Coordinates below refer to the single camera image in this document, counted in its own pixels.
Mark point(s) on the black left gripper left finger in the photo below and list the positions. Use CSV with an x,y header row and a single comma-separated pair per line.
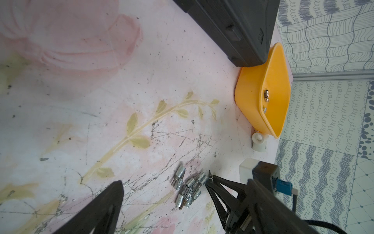
x,y
100,216

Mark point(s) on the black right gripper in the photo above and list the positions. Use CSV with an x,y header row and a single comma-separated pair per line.
x,y
232,210

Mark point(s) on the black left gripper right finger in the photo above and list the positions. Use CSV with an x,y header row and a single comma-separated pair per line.
x,y
269,215

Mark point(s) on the yellow plastic storage box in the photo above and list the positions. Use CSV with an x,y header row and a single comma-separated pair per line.
x,y
249,93

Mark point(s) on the white pipe tee fitting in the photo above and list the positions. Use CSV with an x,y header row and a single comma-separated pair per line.
x,y
259,142

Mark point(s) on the black plastic tool case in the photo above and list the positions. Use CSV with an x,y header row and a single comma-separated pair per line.
x,y
242,29

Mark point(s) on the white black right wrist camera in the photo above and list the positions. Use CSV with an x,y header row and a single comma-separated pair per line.
x,y
266,174

